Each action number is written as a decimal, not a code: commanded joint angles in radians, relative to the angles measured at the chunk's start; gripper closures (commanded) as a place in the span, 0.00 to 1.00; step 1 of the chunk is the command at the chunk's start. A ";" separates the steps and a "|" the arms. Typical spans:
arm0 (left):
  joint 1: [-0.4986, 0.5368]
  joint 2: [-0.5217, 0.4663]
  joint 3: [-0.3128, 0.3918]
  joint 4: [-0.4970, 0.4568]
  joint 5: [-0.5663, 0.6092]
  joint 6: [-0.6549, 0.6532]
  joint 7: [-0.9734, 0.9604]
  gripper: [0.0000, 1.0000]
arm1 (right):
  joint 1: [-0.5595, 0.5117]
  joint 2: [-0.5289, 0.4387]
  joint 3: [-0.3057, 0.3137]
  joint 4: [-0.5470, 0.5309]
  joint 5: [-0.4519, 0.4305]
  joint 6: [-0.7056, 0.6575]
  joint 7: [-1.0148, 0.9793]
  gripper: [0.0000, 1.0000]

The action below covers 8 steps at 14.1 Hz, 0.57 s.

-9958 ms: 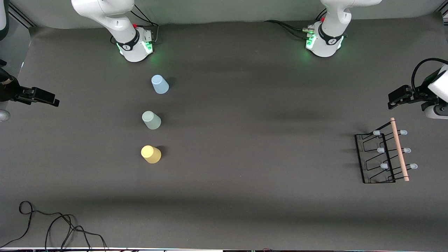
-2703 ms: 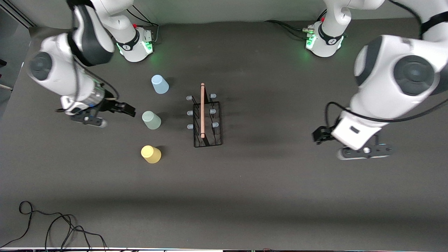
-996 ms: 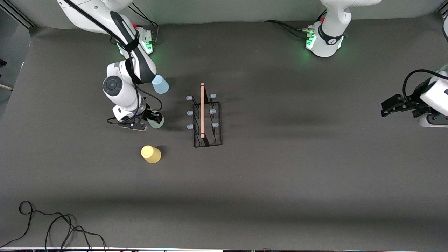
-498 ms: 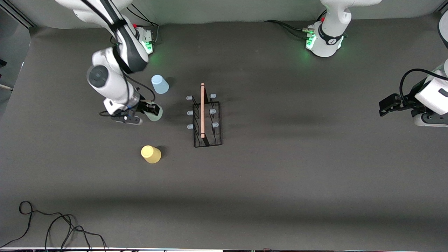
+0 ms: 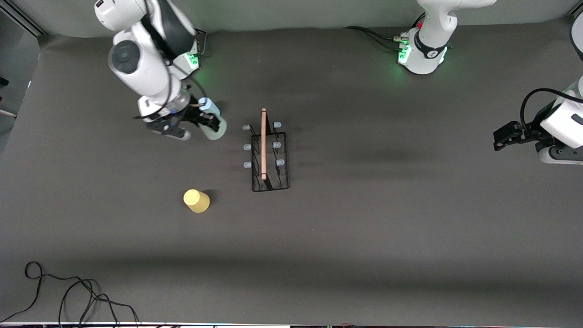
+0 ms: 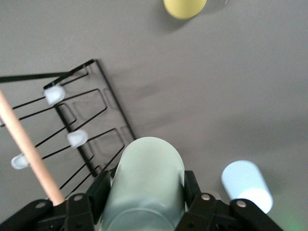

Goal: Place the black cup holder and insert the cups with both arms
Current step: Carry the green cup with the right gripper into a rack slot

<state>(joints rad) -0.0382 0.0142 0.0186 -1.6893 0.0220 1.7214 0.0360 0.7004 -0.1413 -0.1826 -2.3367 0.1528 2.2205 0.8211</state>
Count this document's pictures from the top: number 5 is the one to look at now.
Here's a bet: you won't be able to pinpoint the pale green plastic cup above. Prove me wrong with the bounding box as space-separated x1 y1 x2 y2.
200 115 228 141

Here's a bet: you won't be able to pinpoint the black wire cup holder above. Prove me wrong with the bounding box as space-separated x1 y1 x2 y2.
242 108 291 193

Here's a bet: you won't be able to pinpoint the yellow plastic cup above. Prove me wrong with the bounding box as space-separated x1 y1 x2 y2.
183 189 211 214

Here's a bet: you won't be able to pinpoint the light blue plastic cup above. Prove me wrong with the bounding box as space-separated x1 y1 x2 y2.
198 97 220 117

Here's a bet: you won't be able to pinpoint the dark grey table mat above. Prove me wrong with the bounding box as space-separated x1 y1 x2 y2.
0 18 583 325

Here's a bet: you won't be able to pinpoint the black right arm base cables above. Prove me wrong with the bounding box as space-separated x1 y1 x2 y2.
194 27 208 59

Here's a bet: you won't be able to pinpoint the black arm base cables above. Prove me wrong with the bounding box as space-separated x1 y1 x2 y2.
344 11 425 51
194 27 208 59

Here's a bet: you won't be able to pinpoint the black left arm base cables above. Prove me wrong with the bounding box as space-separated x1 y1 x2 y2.
344 11 425 51

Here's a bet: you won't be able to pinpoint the thin black loose cable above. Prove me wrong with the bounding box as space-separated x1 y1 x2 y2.
0 261 140 327

